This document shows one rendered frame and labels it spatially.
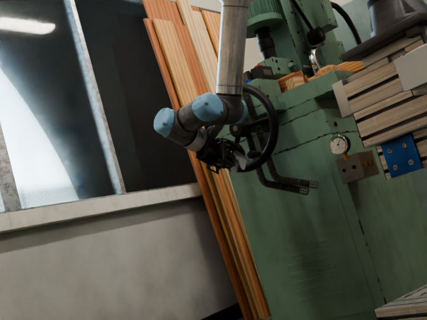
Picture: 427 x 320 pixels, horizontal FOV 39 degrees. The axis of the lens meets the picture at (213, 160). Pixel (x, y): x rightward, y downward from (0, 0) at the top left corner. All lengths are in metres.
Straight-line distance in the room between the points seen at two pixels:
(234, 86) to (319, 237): 0.64
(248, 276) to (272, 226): 1.35
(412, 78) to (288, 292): 1.10
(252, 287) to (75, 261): 1.04
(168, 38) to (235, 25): 2.19
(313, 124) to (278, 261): 0.50
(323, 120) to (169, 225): 1.68
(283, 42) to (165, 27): 1.63
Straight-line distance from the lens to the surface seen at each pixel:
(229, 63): 1.72
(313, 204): 2.07
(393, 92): 1.47
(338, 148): 1.94
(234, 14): 1.73
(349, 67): 2.17
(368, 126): 1.51
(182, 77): 3.80
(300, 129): 2.07
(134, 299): 3.20
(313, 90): 2.05
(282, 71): 2.29
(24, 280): 2.82
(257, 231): 2.20
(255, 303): 3.55
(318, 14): 2.45
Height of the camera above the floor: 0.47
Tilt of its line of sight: 8 degrees up
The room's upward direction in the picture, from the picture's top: 16 degrees counter-clockwise
